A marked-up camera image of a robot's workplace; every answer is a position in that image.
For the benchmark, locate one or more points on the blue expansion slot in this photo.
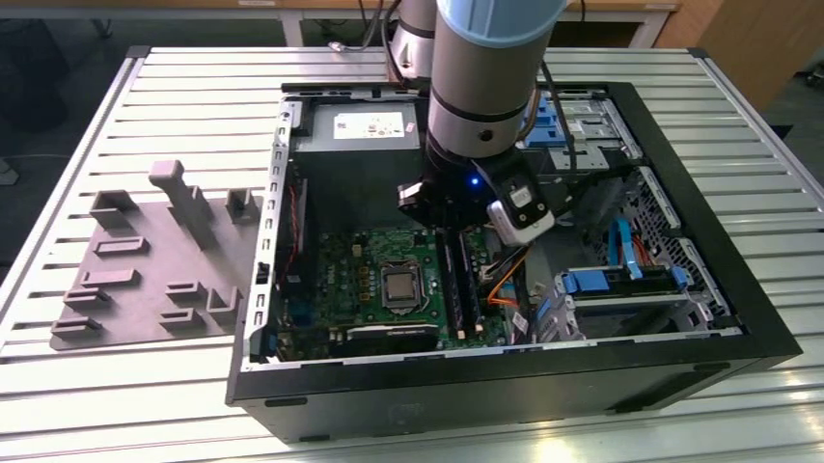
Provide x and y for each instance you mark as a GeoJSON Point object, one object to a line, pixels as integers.
{"type": "Point", "coordinates": [299, 316]}

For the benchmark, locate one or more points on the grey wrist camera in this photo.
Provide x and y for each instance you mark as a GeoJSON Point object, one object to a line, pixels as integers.
{"type": "Point", "coordinates": [524, 226]}

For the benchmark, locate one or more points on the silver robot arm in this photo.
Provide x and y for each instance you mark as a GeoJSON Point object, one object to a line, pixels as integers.
{"type": "Point", "coordinates": [482, 96]}

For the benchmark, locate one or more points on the metal disk bay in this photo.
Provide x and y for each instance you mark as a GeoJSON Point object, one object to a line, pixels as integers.
{"type": "Point", "coordinates": [630, 301]}

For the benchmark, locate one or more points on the green motherboard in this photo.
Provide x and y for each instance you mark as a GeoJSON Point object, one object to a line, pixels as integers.
{"type": "Point", "coordinates": [334, 246]}

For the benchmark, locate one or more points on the metal drive cage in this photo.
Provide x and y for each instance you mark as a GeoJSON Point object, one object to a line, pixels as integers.
{"type": "Point", "coordinates": [591, 161]}

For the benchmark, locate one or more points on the hard disk in blue carrier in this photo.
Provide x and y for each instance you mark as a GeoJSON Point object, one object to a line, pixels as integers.
{"type": "Point", "coordinates": [585, 282]}

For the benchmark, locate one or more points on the silver CPU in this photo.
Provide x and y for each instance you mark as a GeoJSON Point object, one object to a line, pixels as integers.
{"type": "Point", "coordinates": [402, 287]}

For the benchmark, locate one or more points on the black camera bracket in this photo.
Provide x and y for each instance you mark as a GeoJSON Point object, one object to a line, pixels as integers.
{"type": "Point", "coordinates": [508, 173]}

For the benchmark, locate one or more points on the grey parts rack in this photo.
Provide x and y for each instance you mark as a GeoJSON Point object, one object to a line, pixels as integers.
{"type": "Point", "coordinates": [132, 316]}

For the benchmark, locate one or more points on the black graphics card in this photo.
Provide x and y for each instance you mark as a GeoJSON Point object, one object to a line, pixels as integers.
{"type": "Point", "coordinates": [386, 342]}

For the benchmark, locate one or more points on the grey power supply unit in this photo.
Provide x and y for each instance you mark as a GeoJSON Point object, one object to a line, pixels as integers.
{"type": "Point", "coordinates": [347, 183]}

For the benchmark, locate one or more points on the metal locking lever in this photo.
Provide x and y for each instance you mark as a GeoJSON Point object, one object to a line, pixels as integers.
{"type": "Point", "coordinates": [426, 301]}

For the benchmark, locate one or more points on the brown wooden cabinet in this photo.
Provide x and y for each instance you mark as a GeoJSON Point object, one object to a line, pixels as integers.
{"type": "Point", "coordinates": [753, 43]}

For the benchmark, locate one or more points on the blue plastic drive bracket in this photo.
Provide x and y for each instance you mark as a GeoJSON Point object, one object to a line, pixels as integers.
{"type": "Point", "coordinates": [547, 137]}

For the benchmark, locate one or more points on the black PC case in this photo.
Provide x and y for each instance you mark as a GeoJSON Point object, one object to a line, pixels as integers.
{"type": "Point", "coordinates": [514, 395]}

